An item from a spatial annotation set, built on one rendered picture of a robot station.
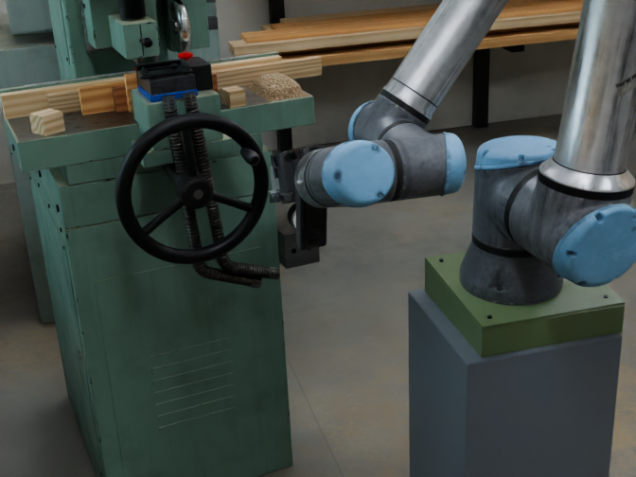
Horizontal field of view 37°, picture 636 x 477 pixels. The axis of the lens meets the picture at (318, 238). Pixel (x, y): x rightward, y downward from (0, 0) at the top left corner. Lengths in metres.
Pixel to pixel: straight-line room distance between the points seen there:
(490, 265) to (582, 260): 0.25
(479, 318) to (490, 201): 0.21
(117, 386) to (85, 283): 0.25
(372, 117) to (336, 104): 3.10
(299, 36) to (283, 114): 2.04
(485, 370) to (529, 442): 0.20
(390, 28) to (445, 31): 2.63
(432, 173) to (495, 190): 0.32
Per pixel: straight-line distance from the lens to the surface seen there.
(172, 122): 1.70
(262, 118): 1.96
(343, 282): 3.20
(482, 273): 1.73
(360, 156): 1.30
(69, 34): 2.18
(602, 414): 1.87
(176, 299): 2.03
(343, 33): 4.05
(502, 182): 1.65
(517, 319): 1.69
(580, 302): 1.76
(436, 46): 1.48
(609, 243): 1.54
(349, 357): 2.77
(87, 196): 1.91
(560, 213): 1.53
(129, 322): 2.02
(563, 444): 1.86
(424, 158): 1.36
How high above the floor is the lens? 1.41
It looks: 23 degrees down
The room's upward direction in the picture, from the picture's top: 3 degrees counter-clockwise
